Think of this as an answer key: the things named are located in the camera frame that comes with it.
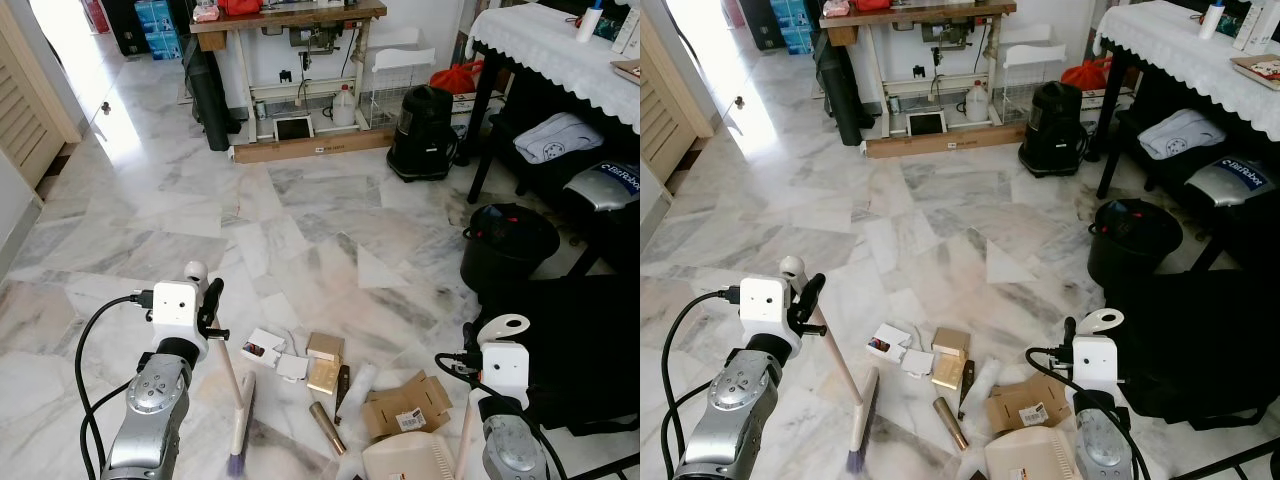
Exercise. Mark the wooden broom with purple bristles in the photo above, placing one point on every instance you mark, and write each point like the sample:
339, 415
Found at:
862, 420
240, 420

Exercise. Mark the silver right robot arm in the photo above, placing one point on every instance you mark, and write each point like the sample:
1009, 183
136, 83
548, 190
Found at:
512, 445
1100, 445

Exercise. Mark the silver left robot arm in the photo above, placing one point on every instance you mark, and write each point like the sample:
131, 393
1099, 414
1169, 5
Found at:
150, 400
730, 400

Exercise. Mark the small white box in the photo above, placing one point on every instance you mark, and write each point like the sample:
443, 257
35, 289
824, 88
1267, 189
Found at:
892, 338
265, 345

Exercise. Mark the flattened brown cardboard box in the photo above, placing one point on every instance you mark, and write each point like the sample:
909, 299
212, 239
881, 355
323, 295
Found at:
1020, 405
395, 410

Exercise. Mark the crumpled white paper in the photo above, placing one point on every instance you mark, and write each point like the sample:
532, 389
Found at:
918, 362
293, 367

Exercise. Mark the black plastic bucket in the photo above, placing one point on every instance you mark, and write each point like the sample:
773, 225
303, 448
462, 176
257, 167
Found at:
1135, 245
510, 250

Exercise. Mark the thin black strip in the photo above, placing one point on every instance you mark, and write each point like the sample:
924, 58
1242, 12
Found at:
342, 395
966, 392

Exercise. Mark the large black bag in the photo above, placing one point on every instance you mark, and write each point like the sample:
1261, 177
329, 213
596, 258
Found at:
580, 350
1200, 340

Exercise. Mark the small tan cardboard box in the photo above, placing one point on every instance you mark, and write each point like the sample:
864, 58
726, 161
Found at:
326, 347
951, 342

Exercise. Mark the copper coloured tube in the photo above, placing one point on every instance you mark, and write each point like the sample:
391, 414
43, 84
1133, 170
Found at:
951, 423
328, 428

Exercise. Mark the white framed tablet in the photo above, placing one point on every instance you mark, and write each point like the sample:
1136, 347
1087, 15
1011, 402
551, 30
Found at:
294, 129
926, 124

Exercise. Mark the long black bag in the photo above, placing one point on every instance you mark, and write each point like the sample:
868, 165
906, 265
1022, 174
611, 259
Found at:
840, 95
210, 100

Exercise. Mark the grey printed bag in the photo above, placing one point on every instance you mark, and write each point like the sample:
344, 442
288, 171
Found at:
1230, 180
605, 185

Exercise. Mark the black vacuum cleaner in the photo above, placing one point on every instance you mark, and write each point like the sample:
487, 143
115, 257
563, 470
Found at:
1053, 130
422, 135

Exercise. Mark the folded white cloth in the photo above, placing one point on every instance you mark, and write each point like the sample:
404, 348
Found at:
558, 138
1180, 133

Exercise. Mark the translucent plastic jug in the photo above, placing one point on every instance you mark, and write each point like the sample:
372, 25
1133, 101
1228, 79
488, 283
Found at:
976, 105
343, 110

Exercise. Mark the light wooden louvre door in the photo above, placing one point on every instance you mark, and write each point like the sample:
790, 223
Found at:
670, 110
30, 110

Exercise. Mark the red bag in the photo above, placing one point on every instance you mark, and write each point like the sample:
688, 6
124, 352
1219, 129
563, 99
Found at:
1085, 75
455, 80

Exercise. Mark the blue boxes stack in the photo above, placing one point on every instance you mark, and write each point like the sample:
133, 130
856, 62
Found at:
160, 30
795, 25

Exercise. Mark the small pink item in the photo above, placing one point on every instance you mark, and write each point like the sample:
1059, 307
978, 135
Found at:
835, 9
205, 13

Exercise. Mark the flat printed book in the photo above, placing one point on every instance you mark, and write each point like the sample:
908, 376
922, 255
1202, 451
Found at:
628, 70
1258, 70

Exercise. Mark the red cloth item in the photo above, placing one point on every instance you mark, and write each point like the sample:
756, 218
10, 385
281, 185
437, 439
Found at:
870, 5
240, 6

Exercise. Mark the wooden sewing table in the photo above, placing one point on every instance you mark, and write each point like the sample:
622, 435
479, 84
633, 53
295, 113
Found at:
300, 13
930, 12

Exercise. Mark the slim plastic bottle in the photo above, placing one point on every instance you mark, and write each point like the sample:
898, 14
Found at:
590, 25
1212, 22

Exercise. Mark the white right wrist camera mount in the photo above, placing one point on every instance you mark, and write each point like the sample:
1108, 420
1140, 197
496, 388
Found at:
505, 368
1095, 362

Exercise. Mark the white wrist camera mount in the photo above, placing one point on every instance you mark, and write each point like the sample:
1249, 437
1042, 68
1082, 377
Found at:
765, 305
175, 305
1095, 362
505, 368

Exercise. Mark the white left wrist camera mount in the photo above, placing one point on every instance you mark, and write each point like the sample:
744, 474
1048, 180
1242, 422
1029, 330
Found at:
175, 305
765, 305

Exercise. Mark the black table frame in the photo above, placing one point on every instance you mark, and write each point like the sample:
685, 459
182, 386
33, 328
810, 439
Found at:
1109, 130
484, 135

